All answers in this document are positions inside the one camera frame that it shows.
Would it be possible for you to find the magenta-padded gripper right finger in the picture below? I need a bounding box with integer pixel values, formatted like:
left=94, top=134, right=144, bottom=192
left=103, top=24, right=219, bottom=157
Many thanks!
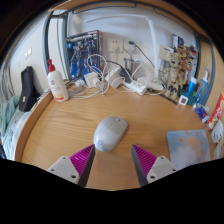
left=131, top=144, right=180, bottom=187

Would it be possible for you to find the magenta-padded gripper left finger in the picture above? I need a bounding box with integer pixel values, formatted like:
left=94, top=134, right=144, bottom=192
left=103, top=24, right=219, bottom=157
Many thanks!
left=46, top=143, right=97, bottom=188

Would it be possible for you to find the grey computer mouse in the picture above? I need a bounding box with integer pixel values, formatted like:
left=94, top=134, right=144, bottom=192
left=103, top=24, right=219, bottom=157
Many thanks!
left=92, top=115, right=129, bottom=153

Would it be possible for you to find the pastel cloud print mouse pad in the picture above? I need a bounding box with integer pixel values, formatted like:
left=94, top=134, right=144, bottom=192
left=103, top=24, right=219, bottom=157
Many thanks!
left=166, top=128, right=212, bottom=171

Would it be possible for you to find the small white cup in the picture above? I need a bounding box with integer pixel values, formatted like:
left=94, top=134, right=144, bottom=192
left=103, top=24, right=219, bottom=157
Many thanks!
left=213, top=143, right=224, bottom=160

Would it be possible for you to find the bed with plaid sheet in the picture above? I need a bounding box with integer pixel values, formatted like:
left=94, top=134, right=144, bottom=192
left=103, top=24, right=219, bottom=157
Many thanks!
left=0, top=96, right=26, bottom=161

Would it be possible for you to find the black flat strip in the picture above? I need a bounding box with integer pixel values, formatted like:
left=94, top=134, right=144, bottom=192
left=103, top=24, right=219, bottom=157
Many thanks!
left=159, top=93, right=179, bottom=106

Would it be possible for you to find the blue tissue pack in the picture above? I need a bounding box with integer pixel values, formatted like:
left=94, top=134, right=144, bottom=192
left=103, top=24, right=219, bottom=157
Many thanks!
left=194, top=103, right=211, bottom=124

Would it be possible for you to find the small white desk clock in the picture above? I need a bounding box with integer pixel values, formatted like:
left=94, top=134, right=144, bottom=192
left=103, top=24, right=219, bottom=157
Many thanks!
left=177, top=95, right=189, bottom=107

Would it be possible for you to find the teal round tin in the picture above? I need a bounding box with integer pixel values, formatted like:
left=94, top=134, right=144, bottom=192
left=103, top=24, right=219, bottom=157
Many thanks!
left=179, top=89, right=198, bottom=106

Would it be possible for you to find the white power strip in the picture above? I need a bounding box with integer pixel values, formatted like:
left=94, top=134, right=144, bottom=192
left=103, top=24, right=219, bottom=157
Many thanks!
left=124, top=80, right=148, bottom=97

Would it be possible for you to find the white red-capped pump bottle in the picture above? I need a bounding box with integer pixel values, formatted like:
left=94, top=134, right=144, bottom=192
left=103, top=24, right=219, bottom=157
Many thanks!
left=46, top=58, right=70, bottom=103

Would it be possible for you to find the teal blanket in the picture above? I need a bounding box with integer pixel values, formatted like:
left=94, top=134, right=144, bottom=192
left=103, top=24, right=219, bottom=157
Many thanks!
left=0, top=95, right=21, bottom=138

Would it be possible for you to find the white blue-capped tube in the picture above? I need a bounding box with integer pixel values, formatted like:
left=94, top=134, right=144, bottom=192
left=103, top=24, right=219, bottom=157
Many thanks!
left=187, top=76, right=198, bottom=96

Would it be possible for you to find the black backpack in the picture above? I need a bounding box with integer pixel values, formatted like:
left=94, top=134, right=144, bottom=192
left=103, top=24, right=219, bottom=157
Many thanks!
left=18, top=65, right=41, bottom=113

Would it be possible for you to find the blue spray bottle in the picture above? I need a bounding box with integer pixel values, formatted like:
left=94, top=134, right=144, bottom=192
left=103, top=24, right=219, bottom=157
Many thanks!
left=195, top=67, right=211, bottom=107

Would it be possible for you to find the white charger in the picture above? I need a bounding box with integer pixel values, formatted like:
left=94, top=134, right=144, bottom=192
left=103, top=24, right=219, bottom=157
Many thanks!
left=84, top=72, right=100, bottom=88
left=105, top=66, right=124, bottom=89

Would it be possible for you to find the gold robot model figure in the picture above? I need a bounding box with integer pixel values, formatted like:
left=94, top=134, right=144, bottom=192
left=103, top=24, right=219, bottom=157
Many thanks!
left=163, top=49, right=191, bottom=101

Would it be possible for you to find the white printed box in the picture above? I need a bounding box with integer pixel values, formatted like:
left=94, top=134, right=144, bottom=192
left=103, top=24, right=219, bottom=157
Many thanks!
left=158, top=44, right=175, bottom=63

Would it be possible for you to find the blue model kit box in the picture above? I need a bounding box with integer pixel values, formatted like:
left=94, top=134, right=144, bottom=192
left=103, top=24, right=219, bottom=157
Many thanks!
left=65, top=29, right=104, bottom=81

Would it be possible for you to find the colourful printed box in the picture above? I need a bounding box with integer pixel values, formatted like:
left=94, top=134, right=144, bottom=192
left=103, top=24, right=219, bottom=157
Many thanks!
left=172, top=33, right=198, bottom=78

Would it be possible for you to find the white cable bundle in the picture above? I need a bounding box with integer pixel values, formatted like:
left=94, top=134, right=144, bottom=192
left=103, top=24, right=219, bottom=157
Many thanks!
left=68, top=53, right=168, bottom=101

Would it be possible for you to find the white wall socket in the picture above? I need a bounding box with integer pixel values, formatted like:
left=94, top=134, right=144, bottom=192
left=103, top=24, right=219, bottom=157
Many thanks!
left=107, top=37, right=124, bottom=53

